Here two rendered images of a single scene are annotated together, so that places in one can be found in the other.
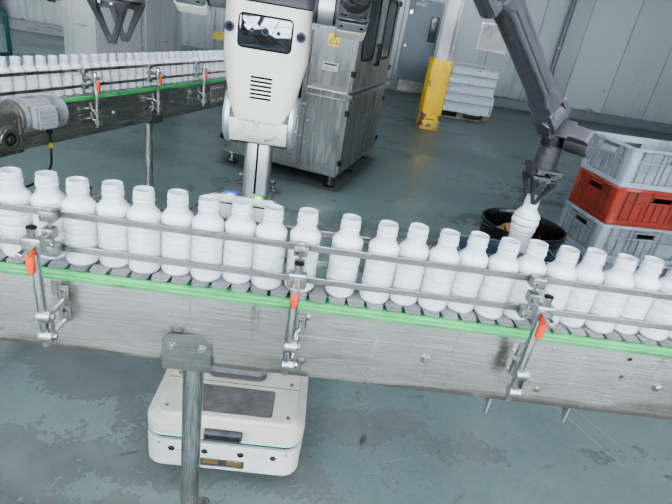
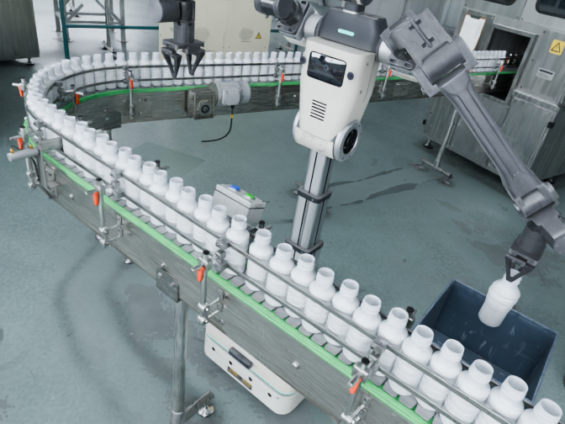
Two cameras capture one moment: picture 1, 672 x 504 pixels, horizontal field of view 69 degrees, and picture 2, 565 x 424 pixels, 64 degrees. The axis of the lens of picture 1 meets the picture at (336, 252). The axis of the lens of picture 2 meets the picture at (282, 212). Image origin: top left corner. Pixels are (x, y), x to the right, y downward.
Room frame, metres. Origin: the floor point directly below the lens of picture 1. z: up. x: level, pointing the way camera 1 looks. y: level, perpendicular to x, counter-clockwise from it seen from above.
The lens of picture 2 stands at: (0.18, -0.61, 1.79)
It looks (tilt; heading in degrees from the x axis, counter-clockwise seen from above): 32 degrees down; 38
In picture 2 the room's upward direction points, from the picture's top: 9 degrees clockwise
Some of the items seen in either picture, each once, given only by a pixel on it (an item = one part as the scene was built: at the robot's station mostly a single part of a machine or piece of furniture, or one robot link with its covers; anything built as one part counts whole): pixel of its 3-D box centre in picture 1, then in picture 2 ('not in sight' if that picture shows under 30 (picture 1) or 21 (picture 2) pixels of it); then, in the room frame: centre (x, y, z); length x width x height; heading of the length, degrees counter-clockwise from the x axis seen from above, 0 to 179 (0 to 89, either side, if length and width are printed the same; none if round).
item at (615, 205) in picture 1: (635, 198); not in sight; (2.94, -1.74, 0.78); 0.61 x 0.41 x 0.22; 101
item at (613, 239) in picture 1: (620, 232); not in sight; (2.94, -1.73, 0.55); 0.61 x 0.41 x 0.22; 101
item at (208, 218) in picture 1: (207, 238); (187, 214); (0.83, 0.25, 1.08); 0.06 x 0.06 x 0.17
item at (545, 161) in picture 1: (546, 159); (532, 241); (1.28, -0.50, 1.25); 0.10 x 0.07 x 0.07; 4
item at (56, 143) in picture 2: not in sight; (44, 172); (0.71, 0.89, 0.96); 0.23 x 0.10 x 0.27; 4
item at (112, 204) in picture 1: (114, 223); (150, 188); (0.83, 0.42, 1.08); 0.06 x 0.06 x 0.17
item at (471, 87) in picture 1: (458, 89); not in sight; (10.63, -1.92, 0.50); 1.24 x 1.03 x 1.00; 97
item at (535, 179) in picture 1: (537, 186); (518, 264); (1.28, -0.50, 1.18); 0.07 x 0.07 x 0.09; 4
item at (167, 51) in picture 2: (114, 15); (178, 60); (0.96, 0.47, 1.44); 0.07 x 0.07 x 0.09; 4
